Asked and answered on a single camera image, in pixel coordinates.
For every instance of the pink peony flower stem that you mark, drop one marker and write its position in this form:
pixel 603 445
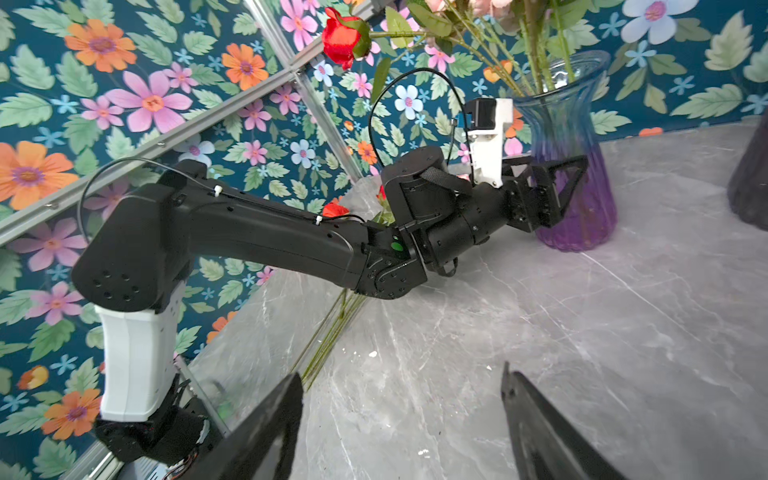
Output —
pixel 463 64

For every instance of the red rose stem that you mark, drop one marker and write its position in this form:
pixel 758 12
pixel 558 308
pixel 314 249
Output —
pixel 345 36

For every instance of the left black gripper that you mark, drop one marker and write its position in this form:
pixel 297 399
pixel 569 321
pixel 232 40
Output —
pixel 538 195

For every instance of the dark purple glass vase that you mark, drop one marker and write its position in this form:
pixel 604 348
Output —
pixel 747 188

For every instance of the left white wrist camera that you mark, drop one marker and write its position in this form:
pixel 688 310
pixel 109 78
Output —
pixel 488 118

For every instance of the mixed flower bunch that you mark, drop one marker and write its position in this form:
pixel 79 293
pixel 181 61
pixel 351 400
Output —
pixel 366 201

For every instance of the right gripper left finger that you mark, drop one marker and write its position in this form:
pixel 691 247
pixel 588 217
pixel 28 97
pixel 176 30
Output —
pixel 263 446

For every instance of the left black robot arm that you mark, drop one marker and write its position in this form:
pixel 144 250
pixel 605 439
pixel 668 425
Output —
pixel 135 269

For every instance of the blue purple glass vase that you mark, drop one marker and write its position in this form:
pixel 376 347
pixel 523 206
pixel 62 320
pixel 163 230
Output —
pixel 561 127

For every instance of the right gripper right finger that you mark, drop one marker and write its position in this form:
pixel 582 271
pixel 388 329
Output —
pixel 545 445

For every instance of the peach peony flower stem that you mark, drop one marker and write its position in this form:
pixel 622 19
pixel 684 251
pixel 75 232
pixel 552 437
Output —
pixel 552 36

